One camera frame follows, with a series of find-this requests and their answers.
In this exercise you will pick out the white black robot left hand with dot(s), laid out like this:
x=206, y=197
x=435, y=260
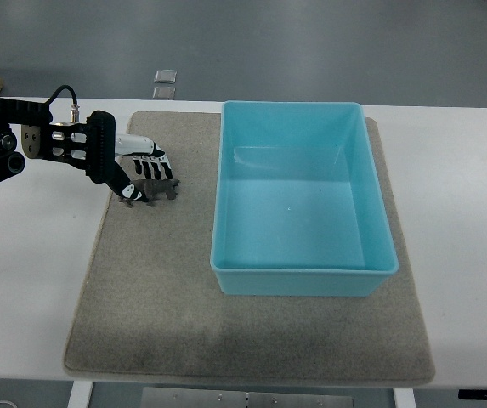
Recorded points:
x=149, y=160

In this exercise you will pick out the brown hippo toy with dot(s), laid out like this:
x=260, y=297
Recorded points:
x=146, y=190

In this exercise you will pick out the blue plastic box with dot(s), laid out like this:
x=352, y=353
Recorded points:
x=299, y=206

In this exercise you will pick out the lower silver floor plate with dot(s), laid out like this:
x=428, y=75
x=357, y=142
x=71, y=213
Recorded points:
x=164, y=92

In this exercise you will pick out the silver floor plate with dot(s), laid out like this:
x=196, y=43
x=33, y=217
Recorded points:
x=165, y=76
x=164, y=92

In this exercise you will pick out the upper silver floor plate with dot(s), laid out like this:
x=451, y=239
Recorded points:
x=165, y=76

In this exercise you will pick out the grey felt mat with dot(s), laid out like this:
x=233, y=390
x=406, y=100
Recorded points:
x=151, y=308

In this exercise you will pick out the metal table base plate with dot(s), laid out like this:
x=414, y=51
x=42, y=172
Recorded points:
x=183, y=397

